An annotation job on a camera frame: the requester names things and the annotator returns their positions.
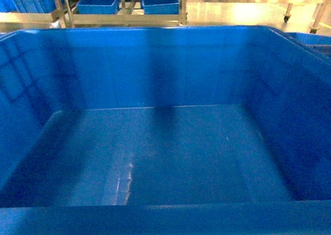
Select blue plastic crate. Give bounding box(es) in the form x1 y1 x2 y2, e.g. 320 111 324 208
1 26 330 234

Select background metal shelf rack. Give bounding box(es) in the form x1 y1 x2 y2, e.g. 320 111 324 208
1 0 187 28

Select right blue shelf bin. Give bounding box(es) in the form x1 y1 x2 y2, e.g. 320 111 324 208
142 0 179 15

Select blue shelf bin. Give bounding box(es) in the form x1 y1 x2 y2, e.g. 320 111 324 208
142 0 179 15
77 0 119 14

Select middle blue shelf bin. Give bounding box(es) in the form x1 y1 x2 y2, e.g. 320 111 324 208
77 0 119 14

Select black rack caster wheel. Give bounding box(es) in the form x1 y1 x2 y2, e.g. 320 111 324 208
283 16 290 23

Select blue crate at right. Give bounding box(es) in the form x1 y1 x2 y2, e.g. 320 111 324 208
287 32 330 53

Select far left blue bin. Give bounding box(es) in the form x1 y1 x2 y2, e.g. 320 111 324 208
11 0 56 13

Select leftmost edge blue bin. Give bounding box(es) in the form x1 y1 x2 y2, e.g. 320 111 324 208
0 0 16 12

